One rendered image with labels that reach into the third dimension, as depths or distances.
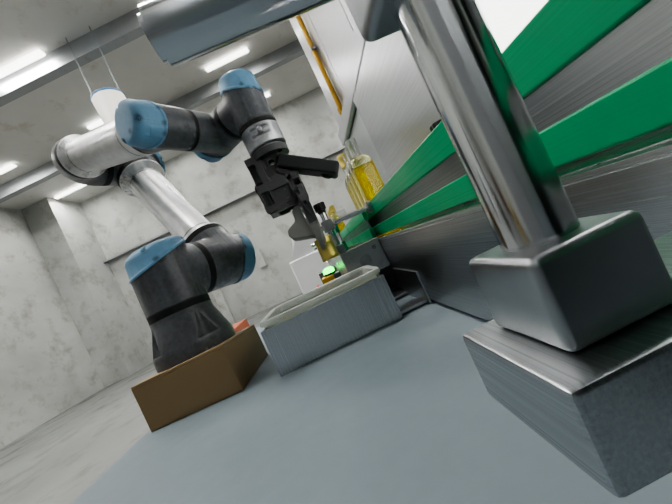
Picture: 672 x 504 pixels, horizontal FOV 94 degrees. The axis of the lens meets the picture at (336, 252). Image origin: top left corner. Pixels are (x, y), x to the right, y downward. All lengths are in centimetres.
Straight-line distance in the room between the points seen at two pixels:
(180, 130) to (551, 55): 55
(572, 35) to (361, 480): 28
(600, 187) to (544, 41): 8
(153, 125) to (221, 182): 1207
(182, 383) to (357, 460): 41
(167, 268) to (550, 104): 60
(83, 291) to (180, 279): 1291
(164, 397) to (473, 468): 52
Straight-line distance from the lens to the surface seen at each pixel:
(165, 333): 65
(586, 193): 21
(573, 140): 23
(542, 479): 22
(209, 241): 74
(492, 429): 25
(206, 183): 1288
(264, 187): 58
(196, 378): 61
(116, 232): 1443
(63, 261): 1391
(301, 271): 357
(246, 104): 64
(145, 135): 62
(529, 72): 24
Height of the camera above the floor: 90
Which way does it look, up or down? level
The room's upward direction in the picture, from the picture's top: 25 degrees counter-clockwise
